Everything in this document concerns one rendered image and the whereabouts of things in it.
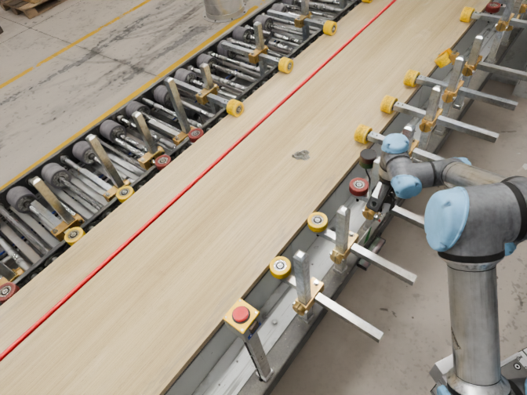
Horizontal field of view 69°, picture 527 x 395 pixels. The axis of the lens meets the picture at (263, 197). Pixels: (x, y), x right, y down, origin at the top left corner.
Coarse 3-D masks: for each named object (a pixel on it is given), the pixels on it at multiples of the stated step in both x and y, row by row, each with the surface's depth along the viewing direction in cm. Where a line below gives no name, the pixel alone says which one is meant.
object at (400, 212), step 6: (360, 198) 166; (366, 198) 164; (396, 210) 158; (402, 210) 157; (402, 216) 157; (408, 216) 155; (414, 216) 155; (420, 216) 154; (414, 222) 154; (420, 222) 153
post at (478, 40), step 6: (480, 36) 184; (474, 42) 187; (480, 42) 186; (474, 48) 189; (480, 48) 189; (474, 54) 191; (468, 60) 195; (474, 60) 193; (462, 78) 203; (468, 78) 201; (468, 84) 204; (456, 96) 211; (462, 96) 209; (456, 102) 214; (462, 102) 212
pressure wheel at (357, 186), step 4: (352, 180) 164; (356, 180) 164; (360, 180) 164; (364, 180) 164; (352, 184) 163; (356, 184) 163; (360, 184) 162; (364, 184) 163; (368, 184) 162; (352, 188) 162; (356, 188) 162; (360, 188) 161; (364, 188) 161; (368, 188) 162; (352, 192) 163; (356, 192) 161; (360, 192) 161; (364, 192) 161; (356, 200) 171
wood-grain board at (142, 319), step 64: (384, 0) 265; (448, 0) 255; (320, 64) 225; (384, 64) 217; (256, 128) 195; (320, 128) 189; (384, 128) 186; (192, 192) 172; (256, 192) 168; (320, 192) 163; (64, 256) 158; (128, 256) 154; (192, 256) 151; (256, 256) 147; (0, 320) 143; (64, 320) 140; (128, 320) 137; (192, 320) 134; (0, 384) 128; (64, 384) 125; (128, 384) 123
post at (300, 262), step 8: (296, 256) 115; (304, 256) 115; (296, 264) 117; (304, 264) 117; (296, 272) 121; (304, 272) 120; (296, 280) 126; (304, 280) 123; (296, 288) 131; (304, 288) 127; (304, 296) 132
